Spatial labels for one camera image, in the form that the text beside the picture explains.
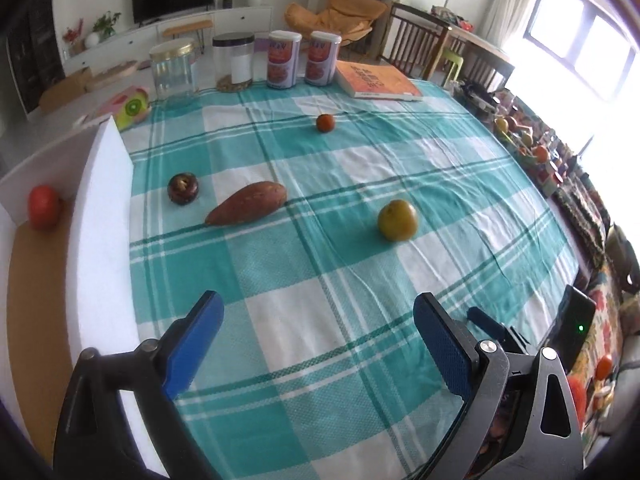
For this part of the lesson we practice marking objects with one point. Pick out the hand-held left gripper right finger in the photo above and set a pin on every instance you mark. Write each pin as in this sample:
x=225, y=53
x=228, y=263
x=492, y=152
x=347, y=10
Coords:
x=442, y=345

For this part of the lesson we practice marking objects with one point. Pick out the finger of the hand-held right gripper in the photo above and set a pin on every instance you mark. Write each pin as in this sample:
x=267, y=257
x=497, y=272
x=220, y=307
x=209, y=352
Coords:
x=482, y=319

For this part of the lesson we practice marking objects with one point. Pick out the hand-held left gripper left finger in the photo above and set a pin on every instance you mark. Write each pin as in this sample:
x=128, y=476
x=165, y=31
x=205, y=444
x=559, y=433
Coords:
x=192, y=345

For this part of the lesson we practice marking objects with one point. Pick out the white foam lined box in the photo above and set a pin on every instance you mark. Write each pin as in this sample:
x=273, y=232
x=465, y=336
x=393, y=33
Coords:
x=100, y=210

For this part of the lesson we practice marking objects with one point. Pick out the large red tomato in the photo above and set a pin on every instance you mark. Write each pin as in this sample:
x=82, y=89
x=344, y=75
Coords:
x=44, y=206

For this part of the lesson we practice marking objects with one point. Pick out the orange fleece clothing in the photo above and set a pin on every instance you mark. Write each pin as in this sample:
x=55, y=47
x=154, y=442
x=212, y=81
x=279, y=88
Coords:
x=577, y=400

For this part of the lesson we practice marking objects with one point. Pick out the dark rounded object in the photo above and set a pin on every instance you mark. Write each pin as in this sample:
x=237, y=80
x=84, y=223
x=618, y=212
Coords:
x=625, y=260

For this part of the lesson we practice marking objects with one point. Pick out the yellow green orange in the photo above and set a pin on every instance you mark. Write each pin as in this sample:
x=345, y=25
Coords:
x=397, y=219

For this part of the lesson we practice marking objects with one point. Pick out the teal white checked tablecloth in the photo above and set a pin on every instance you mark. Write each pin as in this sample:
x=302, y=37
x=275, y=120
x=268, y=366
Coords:
x=325, y=260

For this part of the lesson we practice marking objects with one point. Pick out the small reddish sweet potato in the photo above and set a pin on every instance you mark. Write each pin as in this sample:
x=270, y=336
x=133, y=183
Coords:
x=247, y=203

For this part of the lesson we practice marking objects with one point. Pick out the dark purple mangosteen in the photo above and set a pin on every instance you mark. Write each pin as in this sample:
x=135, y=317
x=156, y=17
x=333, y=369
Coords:
x=183, y=189

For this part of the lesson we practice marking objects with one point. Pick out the row of colourful toys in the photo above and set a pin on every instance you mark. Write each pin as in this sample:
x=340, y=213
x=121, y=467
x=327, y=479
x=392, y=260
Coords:
x=530, y=145

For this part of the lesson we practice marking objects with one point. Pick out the kiwi print pink box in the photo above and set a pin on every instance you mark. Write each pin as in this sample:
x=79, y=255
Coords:
x=131, y=106

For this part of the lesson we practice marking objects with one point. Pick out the small red fruit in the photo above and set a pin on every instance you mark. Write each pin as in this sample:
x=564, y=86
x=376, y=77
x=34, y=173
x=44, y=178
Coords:
x=325, y=122

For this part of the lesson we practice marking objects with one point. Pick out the lime green stool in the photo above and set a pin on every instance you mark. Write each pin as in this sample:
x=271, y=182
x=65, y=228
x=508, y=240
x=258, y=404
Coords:
x=452, y=62

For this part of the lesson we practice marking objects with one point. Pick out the orange cover book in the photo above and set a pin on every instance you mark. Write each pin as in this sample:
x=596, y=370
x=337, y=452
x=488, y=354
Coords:
x=375, y=80

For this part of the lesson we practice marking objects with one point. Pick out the woven round coaster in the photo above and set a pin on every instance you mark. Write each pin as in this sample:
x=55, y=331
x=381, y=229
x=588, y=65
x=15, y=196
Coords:
x=235, y=85

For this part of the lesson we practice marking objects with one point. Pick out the gold lid glass jar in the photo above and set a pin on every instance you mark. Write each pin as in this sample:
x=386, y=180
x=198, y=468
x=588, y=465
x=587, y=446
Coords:
x=172, y=72

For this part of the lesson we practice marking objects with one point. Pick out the wooden side table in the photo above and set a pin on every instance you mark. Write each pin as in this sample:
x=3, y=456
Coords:
x=475, y=45

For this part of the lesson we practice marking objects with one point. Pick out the dark wooden chair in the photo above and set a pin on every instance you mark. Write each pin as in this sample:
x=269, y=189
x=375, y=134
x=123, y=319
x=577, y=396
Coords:
x=415, y=40

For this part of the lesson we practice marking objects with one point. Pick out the brown cardboard box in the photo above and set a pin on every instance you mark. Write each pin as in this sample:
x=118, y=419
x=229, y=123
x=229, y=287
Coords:
x=65, y=87

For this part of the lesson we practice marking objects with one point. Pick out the black lid glass jar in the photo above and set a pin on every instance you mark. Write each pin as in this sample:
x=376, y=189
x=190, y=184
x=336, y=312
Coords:
x=234, y=57

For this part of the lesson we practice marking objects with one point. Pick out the red label tin can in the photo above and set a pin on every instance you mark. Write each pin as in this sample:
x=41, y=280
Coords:
x=320, y=57
x=282, y=60

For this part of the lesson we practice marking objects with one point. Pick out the dark framed window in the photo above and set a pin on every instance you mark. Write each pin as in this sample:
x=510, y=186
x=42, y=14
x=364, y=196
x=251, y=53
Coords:
x=575, y=25

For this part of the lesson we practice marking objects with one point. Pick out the white television cabinet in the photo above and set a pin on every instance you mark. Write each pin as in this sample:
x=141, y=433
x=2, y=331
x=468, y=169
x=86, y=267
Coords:
x=145, y=40

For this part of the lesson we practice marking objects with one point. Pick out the wooden bench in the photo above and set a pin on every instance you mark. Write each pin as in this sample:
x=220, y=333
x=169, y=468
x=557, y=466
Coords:
x=187, y=27

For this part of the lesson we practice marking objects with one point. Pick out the round white vase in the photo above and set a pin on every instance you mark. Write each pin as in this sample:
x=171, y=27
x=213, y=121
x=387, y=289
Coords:
x=91, y=39

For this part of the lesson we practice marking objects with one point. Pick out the leafy plant beside vase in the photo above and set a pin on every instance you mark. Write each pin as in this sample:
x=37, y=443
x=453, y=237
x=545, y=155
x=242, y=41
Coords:
x=106, y=25

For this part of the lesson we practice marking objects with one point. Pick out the red flowers in vase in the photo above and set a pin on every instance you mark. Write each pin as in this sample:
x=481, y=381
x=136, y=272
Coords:
x=72, y=35

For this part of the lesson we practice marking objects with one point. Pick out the dark glass cabinet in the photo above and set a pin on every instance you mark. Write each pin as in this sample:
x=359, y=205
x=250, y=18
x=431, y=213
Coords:
x=30, y=50

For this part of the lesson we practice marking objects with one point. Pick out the orange lounge chair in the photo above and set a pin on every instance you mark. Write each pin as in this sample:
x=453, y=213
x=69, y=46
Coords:
x=340, y=12

